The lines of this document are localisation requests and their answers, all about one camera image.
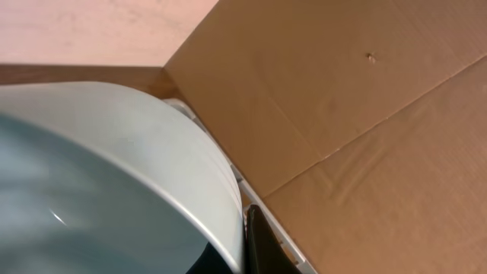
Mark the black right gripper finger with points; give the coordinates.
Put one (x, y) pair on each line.
(264, 253)

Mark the mint green bowl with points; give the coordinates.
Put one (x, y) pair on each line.
(101, 178)

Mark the grey dishwasher rack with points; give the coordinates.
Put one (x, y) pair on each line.
(301, 262)

